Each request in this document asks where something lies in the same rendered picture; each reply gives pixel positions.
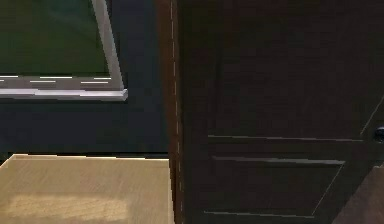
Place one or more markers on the grey framed window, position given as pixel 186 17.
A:
pixel 60 83

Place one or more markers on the dark brown room door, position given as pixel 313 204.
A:
pixel 266 100

